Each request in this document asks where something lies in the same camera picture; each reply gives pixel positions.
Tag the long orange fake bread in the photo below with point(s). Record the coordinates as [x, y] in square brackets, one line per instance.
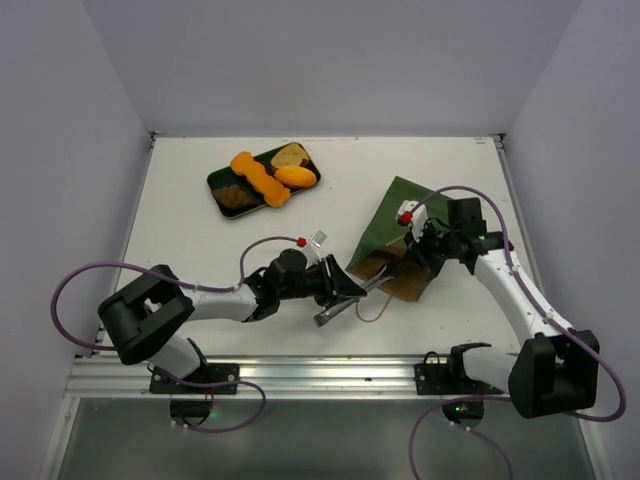
[274, 193]

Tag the aluminium rail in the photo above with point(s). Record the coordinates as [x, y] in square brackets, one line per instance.
[281, 377]

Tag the dark brown fake croissant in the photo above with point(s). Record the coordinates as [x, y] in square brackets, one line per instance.
[233, 197]

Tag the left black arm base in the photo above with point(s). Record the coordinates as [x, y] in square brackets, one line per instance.
[211, 373]

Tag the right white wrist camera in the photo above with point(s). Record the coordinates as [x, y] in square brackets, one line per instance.
[412, 214]

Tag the brown sliced fake bread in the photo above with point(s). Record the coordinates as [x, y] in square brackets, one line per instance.
[292, 154]

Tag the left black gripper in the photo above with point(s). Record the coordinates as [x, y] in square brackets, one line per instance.
[327, 282]

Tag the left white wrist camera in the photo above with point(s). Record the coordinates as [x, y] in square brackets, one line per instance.
[312, 249]

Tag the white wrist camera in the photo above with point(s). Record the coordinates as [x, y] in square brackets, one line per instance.
[412, 214]
[312, 249]

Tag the metal tongs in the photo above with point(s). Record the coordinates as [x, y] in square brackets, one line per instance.
[385, 274]

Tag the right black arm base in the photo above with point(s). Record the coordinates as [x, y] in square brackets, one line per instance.
[433, 376]

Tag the green brown paper bag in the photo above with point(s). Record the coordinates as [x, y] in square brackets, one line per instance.
[383, 241]

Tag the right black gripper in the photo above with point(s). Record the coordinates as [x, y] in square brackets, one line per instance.
[417, 251]

